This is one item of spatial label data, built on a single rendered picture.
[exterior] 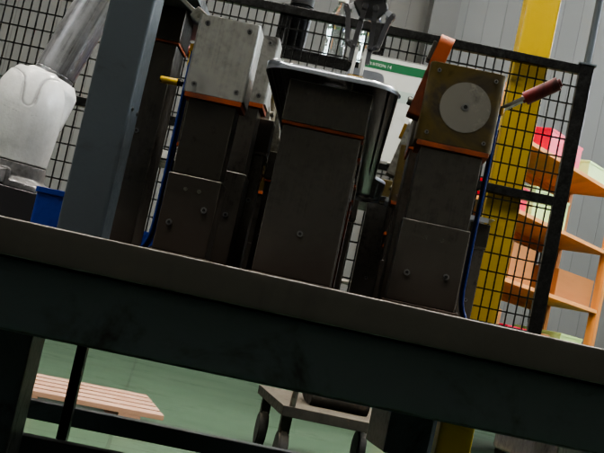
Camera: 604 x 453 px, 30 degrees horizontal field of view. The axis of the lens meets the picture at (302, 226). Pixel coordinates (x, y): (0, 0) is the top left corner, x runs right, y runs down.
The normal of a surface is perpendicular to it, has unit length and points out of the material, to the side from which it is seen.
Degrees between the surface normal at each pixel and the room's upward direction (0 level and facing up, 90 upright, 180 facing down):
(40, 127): 92
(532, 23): 90
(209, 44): 90
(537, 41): 90
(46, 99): 80
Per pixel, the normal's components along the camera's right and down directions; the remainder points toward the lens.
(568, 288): 0.74, 0.11
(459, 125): -0.03, -0.09
